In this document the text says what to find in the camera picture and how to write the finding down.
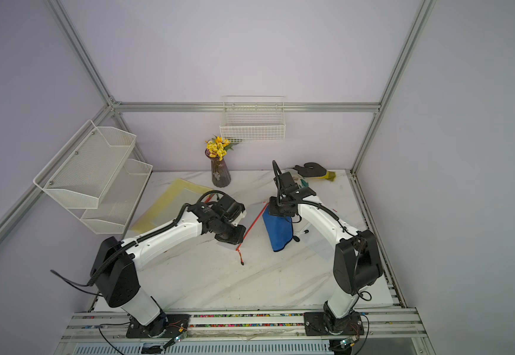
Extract blue microfiber cleaning cloth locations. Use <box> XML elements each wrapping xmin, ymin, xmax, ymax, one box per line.
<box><xmin>262</xmin><ymin>206</ymin><xmax>294</xmax><ymax>252</ymax></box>

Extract red zipper mesh document bag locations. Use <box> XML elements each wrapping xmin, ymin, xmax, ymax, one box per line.
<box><xmin>217</xmin><ymin>202</ymin><xmax>268</xmax><ymax>266</ymax></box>

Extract clear white mesh document bag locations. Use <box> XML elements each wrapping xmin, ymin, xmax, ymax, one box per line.
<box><xmin>294</xmin><ymin>221</ymin><xmax>334</xmax><ymax>262</ymax></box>

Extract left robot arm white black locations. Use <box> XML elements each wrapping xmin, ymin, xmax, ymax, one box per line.
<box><xmin>87</xmin><ymin>190</ymin><xmax>246</xmax><ymax>326</ymax></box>

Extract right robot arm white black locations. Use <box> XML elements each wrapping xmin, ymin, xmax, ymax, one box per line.
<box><xmin>269</xmin><ymin>161</ymin><xmax>383</xmax><ymax>320</ymax></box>

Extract yellow mesh document bag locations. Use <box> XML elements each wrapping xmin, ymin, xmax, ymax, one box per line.
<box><xmin>127</xmin><ymin>178</ymin><xmax>211</xmax><ymax>237</ymax></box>

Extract dark purple glass vase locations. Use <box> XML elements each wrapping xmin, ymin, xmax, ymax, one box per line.
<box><xmin>205</xmin><ymin>149</ymin><xmax>232</xmax><ymax>188</ymax></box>

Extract black yellow work glove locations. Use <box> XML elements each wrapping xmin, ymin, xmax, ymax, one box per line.
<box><xmin>293</xmin><ymin>162</ymin><xmax>337</xmax><ymax>182</ymax></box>

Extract yellow artificial flowers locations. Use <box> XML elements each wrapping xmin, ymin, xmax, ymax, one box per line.
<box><xmin>205</xmin><ymin>136</ymin><xmax>238</xmax><ymax>161</ymax></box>

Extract white two-tier mesh shelf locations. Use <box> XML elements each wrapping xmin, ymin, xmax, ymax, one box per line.
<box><xmin>33</xmin><ymin>121</ymin><xmax>152</xmax><ymax>235</ymax></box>

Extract white wire wall basket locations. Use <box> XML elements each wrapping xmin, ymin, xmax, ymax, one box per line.
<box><xmin>220</xmin><ymin>96</ymin><xmax>286</xmax><ymax>143</ymax></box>

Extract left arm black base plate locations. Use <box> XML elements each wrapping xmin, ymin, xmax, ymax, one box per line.
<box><xmin>126</xmin><ymin>314</ymin><xmax>191</xmax><ymax>339</ymax></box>

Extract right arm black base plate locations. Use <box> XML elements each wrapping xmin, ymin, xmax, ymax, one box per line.
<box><xmin>303</xmin><ymin>312</ymin><xmax>365</xmax><ymax>336</ymax></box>

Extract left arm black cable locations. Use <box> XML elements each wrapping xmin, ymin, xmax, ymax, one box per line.
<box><xmin>49</xmin><ymin>268</ymin><xmax>105</xmax><ymax>297</ymax></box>

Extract aluminium frame rail base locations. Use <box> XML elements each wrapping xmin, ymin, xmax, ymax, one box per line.
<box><xmin>55</xmin><ymin>308</ymin><xmax>435</xmax><ymax>354</ymax></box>

